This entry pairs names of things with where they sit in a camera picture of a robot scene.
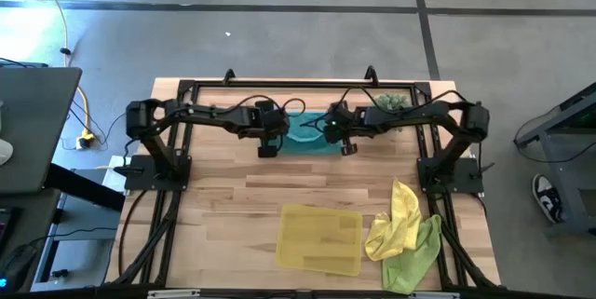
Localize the teal microfiber towel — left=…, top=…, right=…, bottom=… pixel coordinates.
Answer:
left=278, top=111, right=345, bottom=156

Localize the yellow translucent plastic basket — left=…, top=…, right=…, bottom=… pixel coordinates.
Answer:
left=274, top=203, right=364, bottom=278

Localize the yellow microfiber towel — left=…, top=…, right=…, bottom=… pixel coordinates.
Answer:
left=364, top=177, right=424, bottom=262

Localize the green microfiber towel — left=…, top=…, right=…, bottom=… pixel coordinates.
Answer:
left=381, top=213, right=442, bottom=295

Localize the potted green succulent plant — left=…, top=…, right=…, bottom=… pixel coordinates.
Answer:
left=372, top=92, right=413, bottom=132

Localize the yellow power strip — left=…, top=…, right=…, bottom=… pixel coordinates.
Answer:
left=75, top=131, right=98, bottom=150

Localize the black desk crossbar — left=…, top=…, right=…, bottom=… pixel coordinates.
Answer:
left=44, top=163, right=127, bottom=211

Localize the grey low cabinet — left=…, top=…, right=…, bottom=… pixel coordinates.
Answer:
left=30, top=168, right=123, bottom=291

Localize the person's shoe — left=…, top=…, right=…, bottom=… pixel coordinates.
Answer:
left=531, top=173, right=567, bottom=224

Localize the grey metal cart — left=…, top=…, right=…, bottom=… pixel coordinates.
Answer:
left=513, top=82, right=596, bottom=238

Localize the dark grey desk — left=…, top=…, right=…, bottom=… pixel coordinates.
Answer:
left=0, top=66, right=84, bottom=197

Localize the white computer mouse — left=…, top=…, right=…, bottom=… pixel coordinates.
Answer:
left=0, top=138, right=14, bottom=167

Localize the black computer mouse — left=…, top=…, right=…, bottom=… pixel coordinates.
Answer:
left=0, top=242, right=39, bottom=293

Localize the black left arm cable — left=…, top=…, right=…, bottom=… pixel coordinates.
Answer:
left=226, top=93, right=307, bottom=119

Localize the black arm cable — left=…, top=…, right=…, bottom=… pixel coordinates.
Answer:
left=300, top=85, right=469, bottom=128
left=226, top=93, right=307, bottom=119

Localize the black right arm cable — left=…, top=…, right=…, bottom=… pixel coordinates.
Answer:
left=300, top=85, right=469, bottom=128

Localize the black aluminium table frame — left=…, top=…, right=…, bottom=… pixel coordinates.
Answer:
left=105, top=64, right=502, bottom=291

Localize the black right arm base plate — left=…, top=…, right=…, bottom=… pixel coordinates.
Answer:
left=416, top=156, right=485, bottom=194

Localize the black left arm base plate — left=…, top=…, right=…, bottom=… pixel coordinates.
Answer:
left=123, top=154, right=193, bottom=192

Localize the silver metal bracket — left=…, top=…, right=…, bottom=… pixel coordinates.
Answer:
left=409, top=292, right=460, bottom=299
left=147, top=289, right=201, bottom=299

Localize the yellow floor power cable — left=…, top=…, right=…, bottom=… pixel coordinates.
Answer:
left=30, top=0, right=97, bottom=144

